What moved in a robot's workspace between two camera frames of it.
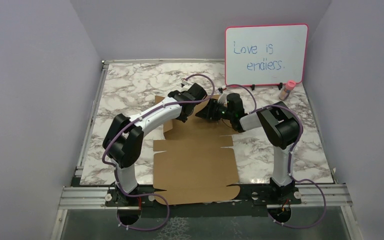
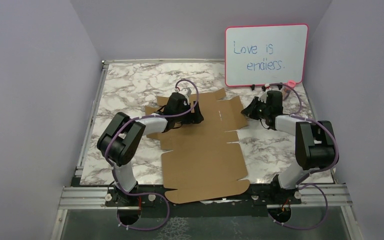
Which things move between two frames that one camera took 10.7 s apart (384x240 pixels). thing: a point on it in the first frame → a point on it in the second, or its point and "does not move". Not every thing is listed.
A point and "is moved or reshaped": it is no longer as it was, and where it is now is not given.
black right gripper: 209,112 → 249,110
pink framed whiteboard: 264,55 does not move
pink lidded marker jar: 289,87 does not move
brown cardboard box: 195,166 is moved or reshaped
